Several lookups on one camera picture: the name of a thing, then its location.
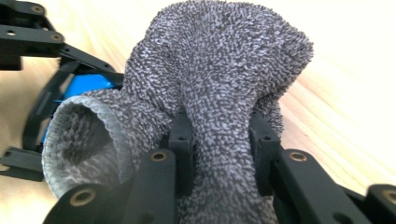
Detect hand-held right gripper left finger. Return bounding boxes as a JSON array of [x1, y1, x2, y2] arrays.
[[160, 108, 198, 197]]

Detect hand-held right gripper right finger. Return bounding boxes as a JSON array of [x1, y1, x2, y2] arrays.
[[248, 111, 284, 198]]

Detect grey fuzzy sock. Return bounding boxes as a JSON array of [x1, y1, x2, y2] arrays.
[[41, 0, 315, 224]]

